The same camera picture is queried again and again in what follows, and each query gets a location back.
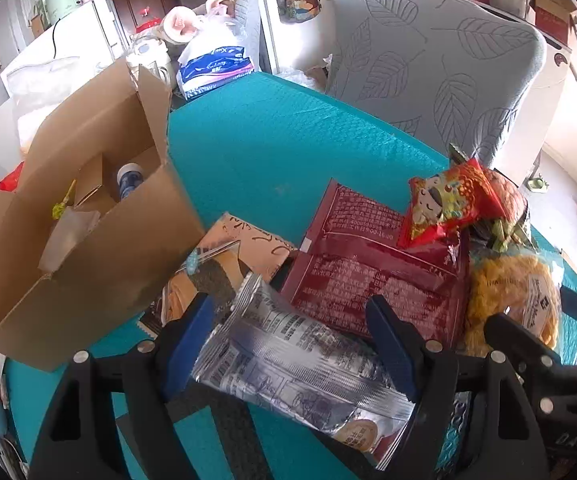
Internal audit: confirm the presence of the red figure snack packet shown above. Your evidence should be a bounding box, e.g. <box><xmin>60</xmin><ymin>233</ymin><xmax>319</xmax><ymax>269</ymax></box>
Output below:
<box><xmin>397</xmin><ymin>158</ymin><xmax>506</xmax><ymax>248</ymax></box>

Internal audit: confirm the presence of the brown cardboard box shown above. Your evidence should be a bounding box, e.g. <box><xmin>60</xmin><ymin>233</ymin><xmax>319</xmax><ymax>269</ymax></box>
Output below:
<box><xmin>0</xmin><ymin>57</ymin><xmax>206</xmax><ymax>372</ymax></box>

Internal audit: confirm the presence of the small tan box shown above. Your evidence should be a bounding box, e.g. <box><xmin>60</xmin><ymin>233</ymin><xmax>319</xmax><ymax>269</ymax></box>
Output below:
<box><xmin>73</xmin><ymin>154</ymin><xmax>119</xmax><ymax>206</ymax></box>

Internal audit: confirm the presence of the blue white tissue package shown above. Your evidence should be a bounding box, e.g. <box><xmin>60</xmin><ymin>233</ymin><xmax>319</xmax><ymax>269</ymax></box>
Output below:
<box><xmin>176</xmin><ymin>25</ymin><xmax>256</xmax><ymax>98</ymax></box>

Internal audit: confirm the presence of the printed cartoon bag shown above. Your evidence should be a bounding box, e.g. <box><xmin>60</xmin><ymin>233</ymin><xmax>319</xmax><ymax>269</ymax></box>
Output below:
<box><xmin>275</xmin><ymin>0</ymin><xmax>321</xmax><ymax>23</ymax></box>

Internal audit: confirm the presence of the yellow puffed snack bag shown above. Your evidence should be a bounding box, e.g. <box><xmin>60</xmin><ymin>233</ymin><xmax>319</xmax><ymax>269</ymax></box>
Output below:
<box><xmin>463</xmin><ymin>252</ymin><xmax>564</xmax><ymax>356</ymax></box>

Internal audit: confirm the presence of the large white plastic bag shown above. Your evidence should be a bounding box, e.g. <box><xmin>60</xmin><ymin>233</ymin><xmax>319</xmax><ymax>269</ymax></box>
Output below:
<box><xmin>6</xmin><ymin>57</ymin><xmax>94</xmax><ymax>126</ymax></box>

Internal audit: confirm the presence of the open cardboard box red side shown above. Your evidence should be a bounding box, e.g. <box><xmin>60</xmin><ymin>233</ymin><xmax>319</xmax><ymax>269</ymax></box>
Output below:
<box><xmin>529</xmin><ymin>0</ymin><xmax>577</xmax><ymax>46</ymax></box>

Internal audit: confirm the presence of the dark red snack packet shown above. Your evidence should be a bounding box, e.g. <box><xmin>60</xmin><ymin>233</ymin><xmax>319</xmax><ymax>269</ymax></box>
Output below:
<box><xmin>288</xmin><ymin>178</ymin><xmax>471</xmax><ymax>343</ymax></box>

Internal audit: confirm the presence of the white electric kettle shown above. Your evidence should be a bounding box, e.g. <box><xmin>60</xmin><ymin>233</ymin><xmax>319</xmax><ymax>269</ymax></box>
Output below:
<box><xmin>127</xmin><ymin>40</ymin><xmax>174</xmax><ymax>91</ymax></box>

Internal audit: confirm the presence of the brown door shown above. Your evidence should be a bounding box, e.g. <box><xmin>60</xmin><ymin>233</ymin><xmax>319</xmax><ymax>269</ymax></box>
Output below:
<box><xmin>110</xmin><ymin>0</ymin><xmax>175</xmax><ymax>46</ymax></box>

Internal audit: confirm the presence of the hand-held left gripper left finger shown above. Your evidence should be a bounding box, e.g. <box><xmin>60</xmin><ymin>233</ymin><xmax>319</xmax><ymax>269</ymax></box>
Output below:
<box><xmin>28</xmin><ymin>292</ymin><xmax>216</xmax><ymax>480</ymax></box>

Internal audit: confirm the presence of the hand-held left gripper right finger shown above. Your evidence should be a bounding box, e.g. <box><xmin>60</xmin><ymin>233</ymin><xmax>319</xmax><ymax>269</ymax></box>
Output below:
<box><xmin>365</xmin><ymin>294</ymin><xmax>551</xmax><ymax>480</ymax></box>

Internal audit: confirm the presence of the white blue tube bottle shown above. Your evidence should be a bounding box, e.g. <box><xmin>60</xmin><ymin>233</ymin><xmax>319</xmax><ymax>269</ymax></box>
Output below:
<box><xmin>116</xmin><ymin>161</ymin><xmax>145</xmax><ymax>200</ymax></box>

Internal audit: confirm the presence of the white fridge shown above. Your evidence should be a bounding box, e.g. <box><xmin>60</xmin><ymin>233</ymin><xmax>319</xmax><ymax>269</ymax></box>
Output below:
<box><xmin>1</xmin><ymin>0</ymin><xmax>124</xmax><ymax>91</ymax></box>

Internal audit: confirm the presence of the yellow stick lollipop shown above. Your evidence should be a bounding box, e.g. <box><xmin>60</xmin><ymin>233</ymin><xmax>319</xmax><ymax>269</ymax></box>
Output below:
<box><xmin>51</xmin><ymin>179</ymin><xmax>78</xmax><ymax>220</ymax></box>

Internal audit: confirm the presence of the red container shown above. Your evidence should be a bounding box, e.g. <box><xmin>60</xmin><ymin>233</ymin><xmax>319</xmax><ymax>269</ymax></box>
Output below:
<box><xmin>0</xmin><ymin>160</ymin><xmax>25</xmax><ymax>193</ymax></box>

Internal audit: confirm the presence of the grey leaf-pattern chair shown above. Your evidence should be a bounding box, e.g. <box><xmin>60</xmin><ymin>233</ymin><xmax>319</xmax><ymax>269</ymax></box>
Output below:
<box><xmin>325</xmin><ymin>0</ymin><xmax>548</xmax><ymax>171</ymax></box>

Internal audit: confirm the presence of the peach patterned snack packet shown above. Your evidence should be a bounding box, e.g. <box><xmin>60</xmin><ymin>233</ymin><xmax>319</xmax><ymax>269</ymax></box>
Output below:
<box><xmin>141</xmin><ymin>212</ymin><xmax>296</xmax><ymax>333</ymax></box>

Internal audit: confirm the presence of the silver snack packet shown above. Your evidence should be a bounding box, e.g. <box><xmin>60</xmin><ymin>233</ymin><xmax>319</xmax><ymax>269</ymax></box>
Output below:
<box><xmin>191</xmin><ymin>274</ymin><xmax>416</xmax><ymax>471</ymax></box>

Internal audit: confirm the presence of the clear plastic snack bag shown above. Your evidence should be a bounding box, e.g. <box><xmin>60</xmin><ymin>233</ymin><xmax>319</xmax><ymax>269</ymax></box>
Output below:
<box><xmin>38</xmin><ymin>207</ymin><xmax>102</xmax><ymax>273</ymax></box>

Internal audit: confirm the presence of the gold-edged cereal packet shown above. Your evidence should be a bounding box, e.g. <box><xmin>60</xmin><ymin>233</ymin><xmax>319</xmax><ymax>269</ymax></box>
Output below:
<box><xmin>449</xmin><ymin>142</ymin><xmax>536</xmax><ymax>256</ymax></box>

